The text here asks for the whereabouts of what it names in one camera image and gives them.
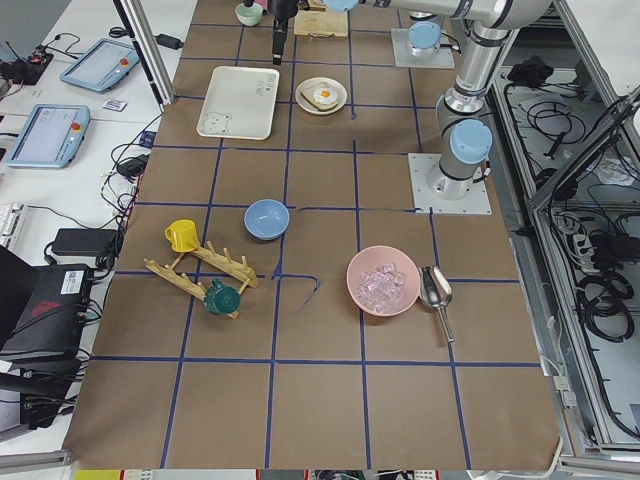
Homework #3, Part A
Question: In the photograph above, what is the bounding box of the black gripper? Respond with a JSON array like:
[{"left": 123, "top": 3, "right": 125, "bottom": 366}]
[{"left": 268, "top": 0, "right": 299, "bottom": 65}]

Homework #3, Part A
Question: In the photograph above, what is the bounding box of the white bread slice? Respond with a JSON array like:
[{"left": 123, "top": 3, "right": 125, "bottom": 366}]
[{"left": 307, "top": 0, "right": 326, "bottom": 12}]

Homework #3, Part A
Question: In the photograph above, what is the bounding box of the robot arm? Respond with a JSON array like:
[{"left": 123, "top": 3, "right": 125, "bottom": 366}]
[
  {"left": 367, "top": 0, "right": 550, "bottom": 200},
  {"left": 408, "top": 21, "right": 442, "bottom": 62}
]

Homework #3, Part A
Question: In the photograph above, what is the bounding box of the bread slice on plate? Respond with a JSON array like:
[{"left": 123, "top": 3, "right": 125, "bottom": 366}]
[{"left": 301, "top": 82, "right": 339, "bottom": 111}]

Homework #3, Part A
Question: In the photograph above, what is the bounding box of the white round plate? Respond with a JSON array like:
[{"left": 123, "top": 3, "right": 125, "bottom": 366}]
[{"left": 295, "top": 77, "right": 347, "bottom": 115}]

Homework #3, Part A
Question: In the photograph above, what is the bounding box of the wooden cutting board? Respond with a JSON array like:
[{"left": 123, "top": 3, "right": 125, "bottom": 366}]
[{"left": 294, "top": 10, "right": 349, "bottom": 38}]

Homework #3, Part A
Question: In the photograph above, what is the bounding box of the light green bowl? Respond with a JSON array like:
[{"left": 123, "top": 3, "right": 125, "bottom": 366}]
[{"left": 235, "top": 2, "right": 263, "bottom": 27}]

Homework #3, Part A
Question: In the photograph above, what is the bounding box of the fried egg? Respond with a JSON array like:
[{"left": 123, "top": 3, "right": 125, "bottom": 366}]
[{"left": 312, "top": 86, "right": 338, "bottom": 106}]

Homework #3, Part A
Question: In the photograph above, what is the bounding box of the cream bear tray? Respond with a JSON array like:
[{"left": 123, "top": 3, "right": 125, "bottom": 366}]
[{"left": 196, "top": 66, "right": 280, "bottom": 140}]

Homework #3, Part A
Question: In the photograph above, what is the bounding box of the small power brick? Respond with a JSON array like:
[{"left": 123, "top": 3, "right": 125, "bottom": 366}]
[{"left": 155, "top": 34, "right": 184, "bottom": 50}]

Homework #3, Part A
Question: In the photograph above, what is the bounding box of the far teach pendant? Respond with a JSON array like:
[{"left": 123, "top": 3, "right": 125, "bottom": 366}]
[{"left": 59, "top": 38, "right": 139, "bottom": 92}]

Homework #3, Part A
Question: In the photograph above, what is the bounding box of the teach pendant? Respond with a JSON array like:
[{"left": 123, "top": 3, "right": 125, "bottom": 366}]
[
  {"left": 6, "top": 104, "right": 91, "bottom": 169},
  {"left": 59, "top": 38, "right": 139, "bottom": 92}
]

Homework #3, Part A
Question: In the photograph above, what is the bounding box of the blue bowl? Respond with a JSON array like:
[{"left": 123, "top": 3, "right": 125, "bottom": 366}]
[{"left": 244, "top": 199, "right": 290, "bottom": 241}]

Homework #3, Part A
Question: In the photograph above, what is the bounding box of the yellow mug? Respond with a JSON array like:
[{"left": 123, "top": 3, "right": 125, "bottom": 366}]
[{"left": 164, "top": 219, "right": 200, "bottom": 253}]

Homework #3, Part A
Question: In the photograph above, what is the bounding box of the near teach pendant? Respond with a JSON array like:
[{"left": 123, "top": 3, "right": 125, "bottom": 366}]
[{"left": 6, "top": 104, "right": 91, "bottom": 169}]

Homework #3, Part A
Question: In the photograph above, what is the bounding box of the wooden dish rack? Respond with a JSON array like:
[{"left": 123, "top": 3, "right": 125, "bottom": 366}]
[{"left": 144, "top": 240, "right": 261, "bottom": 320}]

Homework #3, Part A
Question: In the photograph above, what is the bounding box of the pink bowl with ice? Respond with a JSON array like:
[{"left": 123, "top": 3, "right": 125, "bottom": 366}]
[{"left": 346, "top": 245, "right": 420, "bottom": 316}]

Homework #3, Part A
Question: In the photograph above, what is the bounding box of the dark green mug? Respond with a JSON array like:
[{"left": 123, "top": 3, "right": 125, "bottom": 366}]
[{"left": 204, "top": 279, "right": 240, "bottom": 315}]

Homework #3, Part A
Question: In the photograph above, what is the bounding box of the black power adapter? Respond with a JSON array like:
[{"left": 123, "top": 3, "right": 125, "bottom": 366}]
[{"left": 50, "top": 228, "right": 116, "bottom": 258}]

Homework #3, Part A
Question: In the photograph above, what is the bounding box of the metal scoop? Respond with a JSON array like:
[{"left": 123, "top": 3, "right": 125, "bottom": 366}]
[{"left": 419, "top": 266, "right": 455, "bottom": 343}]

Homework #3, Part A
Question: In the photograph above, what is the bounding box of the black computer box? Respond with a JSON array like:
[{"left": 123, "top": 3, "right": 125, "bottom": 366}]
[{"left": 1, "top": 247, "right": 93, "bottom": 363}]

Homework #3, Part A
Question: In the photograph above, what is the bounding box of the aluminium frame post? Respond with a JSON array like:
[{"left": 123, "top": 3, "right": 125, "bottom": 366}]
[{"left": 113, "top": 0, "right": 175, "bottom": 106}]

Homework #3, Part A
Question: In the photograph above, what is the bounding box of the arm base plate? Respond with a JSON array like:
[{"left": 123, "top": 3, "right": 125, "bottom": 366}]
[
  {"left": 391, "top": 28, "right": 455, "bottom": 69},
  {"left": 408, "top": 153, "right": 492, "bottom": 215}
]

